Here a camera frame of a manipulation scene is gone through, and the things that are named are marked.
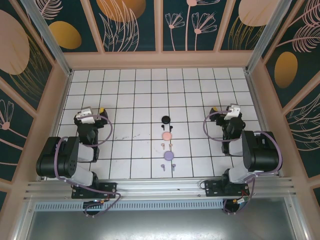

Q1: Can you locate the grey metal shelf plate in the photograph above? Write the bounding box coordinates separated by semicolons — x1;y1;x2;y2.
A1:
14;209;308;240

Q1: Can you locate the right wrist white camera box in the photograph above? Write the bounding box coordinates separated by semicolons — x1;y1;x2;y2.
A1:
224;104;242;122

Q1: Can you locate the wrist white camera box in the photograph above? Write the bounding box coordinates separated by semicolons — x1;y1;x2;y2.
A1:
75;106;97;124
224;104;242;122

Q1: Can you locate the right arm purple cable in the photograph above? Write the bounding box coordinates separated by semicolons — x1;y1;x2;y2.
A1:
203;111;283;216

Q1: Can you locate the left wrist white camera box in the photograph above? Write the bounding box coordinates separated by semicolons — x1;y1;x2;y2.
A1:
75;106;97;124

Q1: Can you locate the aluminium side rail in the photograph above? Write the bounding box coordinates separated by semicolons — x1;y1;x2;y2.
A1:
243;69;285;176

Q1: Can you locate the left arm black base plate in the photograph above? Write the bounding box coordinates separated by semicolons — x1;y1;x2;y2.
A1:
71;181;118;200

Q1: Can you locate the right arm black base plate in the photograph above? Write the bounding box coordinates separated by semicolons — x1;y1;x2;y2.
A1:
203;179;251;198

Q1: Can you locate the aluminium mounting rail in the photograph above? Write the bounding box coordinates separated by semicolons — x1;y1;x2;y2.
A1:
23;177;297;201

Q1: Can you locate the aluminium corner post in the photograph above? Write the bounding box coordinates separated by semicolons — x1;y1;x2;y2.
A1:
244;0;292;75
19;0;73;77

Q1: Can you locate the grey slotted cable duct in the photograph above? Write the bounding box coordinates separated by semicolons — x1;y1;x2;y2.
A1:
33;199;226;212

